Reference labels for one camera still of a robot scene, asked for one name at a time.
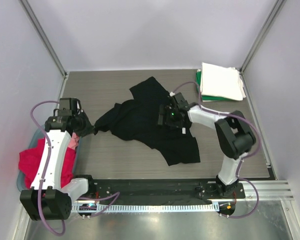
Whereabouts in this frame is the left aluminium frame post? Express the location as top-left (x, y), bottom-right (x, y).
top-left (18, 0), bottom-right (67, 79)

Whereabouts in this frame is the black t-shirt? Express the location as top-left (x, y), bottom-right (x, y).
top-left (94, 76), bottom-right (201, 166)

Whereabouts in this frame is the folded green t-shirt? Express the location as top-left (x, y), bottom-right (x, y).
top-left (195, 69), bottom-right (231, 102)

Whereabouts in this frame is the red t-shirt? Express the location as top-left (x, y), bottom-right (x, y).
top-left (18, 138), bottom-right (76, 189)

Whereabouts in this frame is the pink t-shirt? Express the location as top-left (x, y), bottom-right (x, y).
top-left (67, 132), bottom-right (80, 150)

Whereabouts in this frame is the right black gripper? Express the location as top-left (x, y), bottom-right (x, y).
top-left (156, 105), bottom-right (184, 130)

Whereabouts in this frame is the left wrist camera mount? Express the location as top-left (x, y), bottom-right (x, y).
top-left (59, 97), bottom-right (82, 112)

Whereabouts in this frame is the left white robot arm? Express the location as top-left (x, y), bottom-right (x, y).
top-left (19, 98), bottom-right (97, 221)

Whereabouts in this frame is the right aluminium frame post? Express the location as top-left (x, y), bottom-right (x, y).
top-left (239, 0), bottom-right (287, 75)

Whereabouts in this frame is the aluminium rail bracket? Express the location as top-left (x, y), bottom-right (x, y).
top-left (241, 180), bottom-right (294, 201)

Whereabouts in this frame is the slotted cable duct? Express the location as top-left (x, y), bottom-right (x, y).
top-left (71, 202), bottom-right (220, 214)

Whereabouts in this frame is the aluminium frame post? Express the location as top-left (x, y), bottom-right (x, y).
top-left (18, 0), bottom-right (67, 79)
top-left (239, 0), bottom-right (287, 75)

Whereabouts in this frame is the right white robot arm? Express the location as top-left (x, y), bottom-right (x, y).
top-left (157, 92), bottom-right (257, 198)

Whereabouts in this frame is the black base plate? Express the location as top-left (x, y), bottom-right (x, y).
top-left (84, 177), bottom-right (246, 201)

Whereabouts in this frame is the blue plastic basket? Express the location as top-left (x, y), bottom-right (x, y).
top-left (16, 129), bottom-right (81, 192)

